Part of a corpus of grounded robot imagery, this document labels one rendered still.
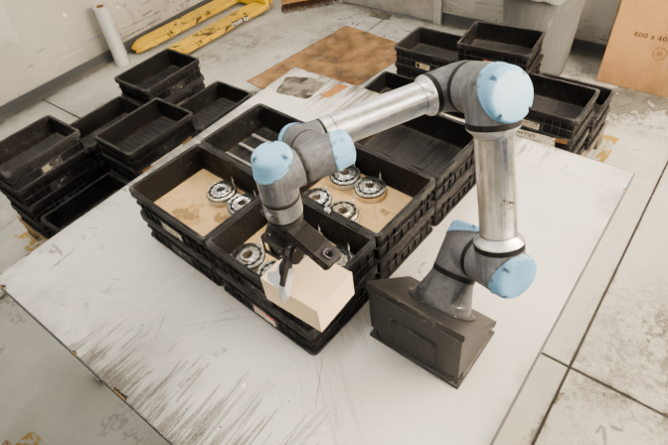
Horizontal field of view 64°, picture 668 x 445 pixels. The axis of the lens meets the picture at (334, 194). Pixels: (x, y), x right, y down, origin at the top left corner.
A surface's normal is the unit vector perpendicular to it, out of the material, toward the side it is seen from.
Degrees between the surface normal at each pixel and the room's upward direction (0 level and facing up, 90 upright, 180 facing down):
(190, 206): 0
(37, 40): 90
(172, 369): 0
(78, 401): 0
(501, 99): 62
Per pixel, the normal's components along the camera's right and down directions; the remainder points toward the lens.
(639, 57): -0.59, 0.35
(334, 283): -0.11, -0.73
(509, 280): 0.42, 0.39
